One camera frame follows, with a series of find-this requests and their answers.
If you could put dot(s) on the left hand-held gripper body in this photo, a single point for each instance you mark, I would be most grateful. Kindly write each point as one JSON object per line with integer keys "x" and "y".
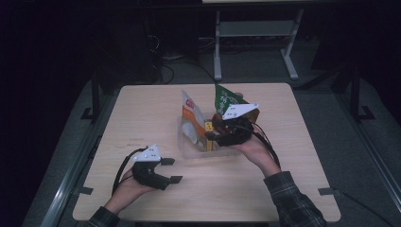
{"x": 148, "y": 176}

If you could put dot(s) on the person's right hand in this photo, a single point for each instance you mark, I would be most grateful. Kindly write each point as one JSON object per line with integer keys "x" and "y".
{"x": 258, "y": 154}

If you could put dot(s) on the white metal stand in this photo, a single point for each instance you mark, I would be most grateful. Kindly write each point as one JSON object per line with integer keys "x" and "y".
{"x": 257, "y": 28}

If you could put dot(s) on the black metal stand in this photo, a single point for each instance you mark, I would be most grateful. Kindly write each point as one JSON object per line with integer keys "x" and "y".
{"x": 95, "y": 101}
{"x": 356, "y": 94}

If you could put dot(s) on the person's left hand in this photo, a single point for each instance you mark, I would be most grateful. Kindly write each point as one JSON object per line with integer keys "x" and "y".
{"x": 126, "y": 192}

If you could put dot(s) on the clear plastic container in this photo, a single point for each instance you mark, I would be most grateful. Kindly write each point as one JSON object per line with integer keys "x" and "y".
{"x": 189, "y": 151}

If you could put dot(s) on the green and yellow food packet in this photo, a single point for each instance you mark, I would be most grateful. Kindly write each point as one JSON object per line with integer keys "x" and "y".
{"x": 225, "y": 99}

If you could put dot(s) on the grey metal rail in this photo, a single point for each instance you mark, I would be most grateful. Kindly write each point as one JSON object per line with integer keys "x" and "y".
{"x": 74, "y": 176}
{"x": 375, "y": 157}

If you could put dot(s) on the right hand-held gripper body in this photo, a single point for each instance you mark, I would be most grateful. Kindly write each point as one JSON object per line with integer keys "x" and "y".
{"x": 236, "y": 130}

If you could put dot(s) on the small yellow and red packet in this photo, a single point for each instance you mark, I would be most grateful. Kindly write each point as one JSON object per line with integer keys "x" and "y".
{"x": 208, "y": 135}

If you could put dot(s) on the grey table edge bracket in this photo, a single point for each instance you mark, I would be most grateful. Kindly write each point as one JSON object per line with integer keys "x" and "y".
{"x": 327, "y": 191}
{"x": 84, "y": 190}

